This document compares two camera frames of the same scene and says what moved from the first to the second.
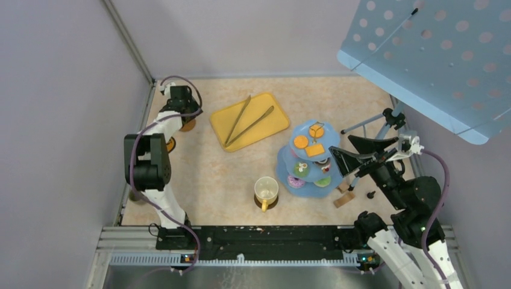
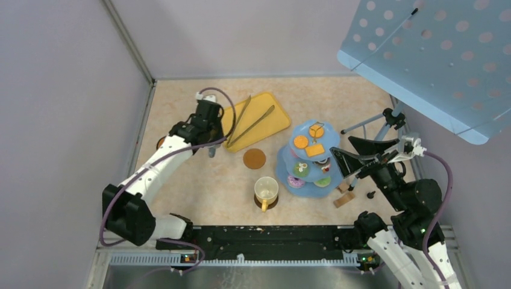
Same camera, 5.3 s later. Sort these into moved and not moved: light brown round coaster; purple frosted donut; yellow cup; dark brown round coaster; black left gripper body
Moved: black left gripper body; light brown round coaster
Not moved: dark brown round coaster; yellow cup; purple frosted donut
